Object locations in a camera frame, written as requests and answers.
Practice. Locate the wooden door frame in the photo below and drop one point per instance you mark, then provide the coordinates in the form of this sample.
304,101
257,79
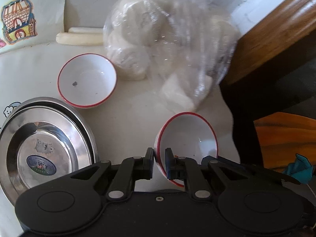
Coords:
291,21

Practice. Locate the house drawings paper sheet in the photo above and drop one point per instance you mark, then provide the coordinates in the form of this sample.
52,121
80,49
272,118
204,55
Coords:
30,22

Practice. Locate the clear bag of white rolls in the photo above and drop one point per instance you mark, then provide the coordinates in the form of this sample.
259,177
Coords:
183,47

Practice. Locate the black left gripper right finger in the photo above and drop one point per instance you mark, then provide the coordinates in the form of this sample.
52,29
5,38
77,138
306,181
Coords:
188,171

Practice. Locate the orange and teal picture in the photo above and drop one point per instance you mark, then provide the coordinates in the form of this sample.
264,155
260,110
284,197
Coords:
287,143

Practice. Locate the white bowl red rim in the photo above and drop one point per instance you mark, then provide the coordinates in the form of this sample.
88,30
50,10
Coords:
188,135

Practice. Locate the white printed cloth mat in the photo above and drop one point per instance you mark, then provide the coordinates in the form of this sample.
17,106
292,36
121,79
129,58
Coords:
124,125

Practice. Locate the cream stick back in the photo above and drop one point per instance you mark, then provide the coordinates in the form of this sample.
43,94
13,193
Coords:
85,30

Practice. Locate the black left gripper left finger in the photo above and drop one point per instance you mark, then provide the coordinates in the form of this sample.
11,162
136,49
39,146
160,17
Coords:
129,171

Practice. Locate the cream stick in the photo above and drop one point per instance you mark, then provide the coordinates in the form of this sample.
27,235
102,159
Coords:
83,39
85,30

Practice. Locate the white bowl with speck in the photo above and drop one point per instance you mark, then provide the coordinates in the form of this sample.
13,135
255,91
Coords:
86,80

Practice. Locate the cream stick front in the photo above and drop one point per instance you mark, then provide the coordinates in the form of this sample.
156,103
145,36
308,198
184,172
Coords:
83,39

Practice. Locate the steel plate with sticker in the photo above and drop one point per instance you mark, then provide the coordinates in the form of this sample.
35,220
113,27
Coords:
42,139

